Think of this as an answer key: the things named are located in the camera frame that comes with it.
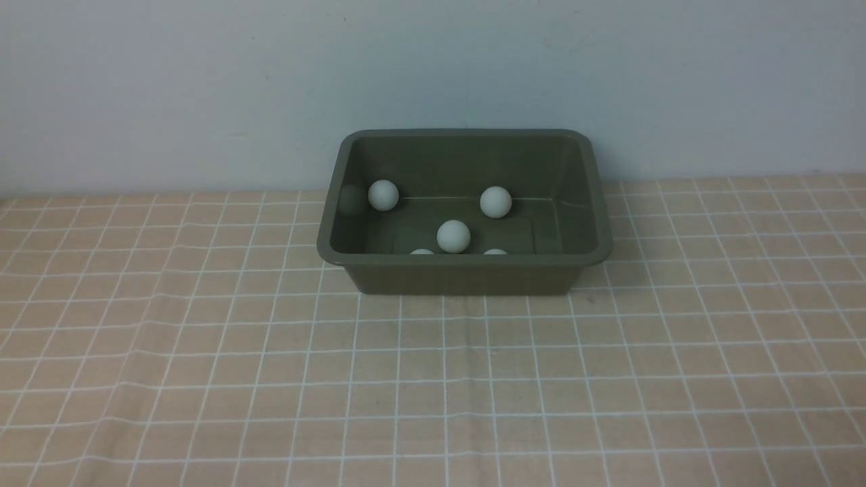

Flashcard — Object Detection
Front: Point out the olive green plastic bin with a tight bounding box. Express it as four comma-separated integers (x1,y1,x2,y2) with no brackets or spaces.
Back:
317,129,613,296

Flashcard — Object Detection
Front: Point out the checkered beige tablecloth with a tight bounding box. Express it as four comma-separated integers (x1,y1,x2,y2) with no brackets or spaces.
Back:
1,175,865,486

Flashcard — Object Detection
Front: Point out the plain white ball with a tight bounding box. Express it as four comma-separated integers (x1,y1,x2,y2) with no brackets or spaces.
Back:
436,220,471,254
367,179,400,212

